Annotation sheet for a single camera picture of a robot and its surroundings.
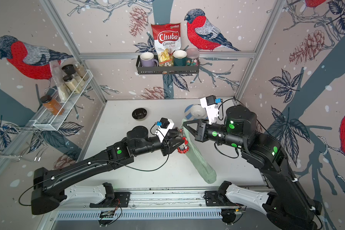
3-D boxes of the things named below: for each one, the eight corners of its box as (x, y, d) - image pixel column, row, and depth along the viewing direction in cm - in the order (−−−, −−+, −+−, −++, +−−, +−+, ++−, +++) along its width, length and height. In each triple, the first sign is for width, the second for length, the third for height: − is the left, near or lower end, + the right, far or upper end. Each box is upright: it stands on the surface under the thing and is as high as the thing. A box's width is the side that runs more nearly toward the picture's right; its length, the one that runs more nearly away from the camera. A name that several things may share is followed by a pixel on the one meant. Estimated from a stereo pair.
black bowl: (132, 121, 109) (130, 117, 105) (134, 111, 115) (133, 107, 111) (146, 121, 108) (145, 117, 105) (148, 111, 115) (147, 107, 111)
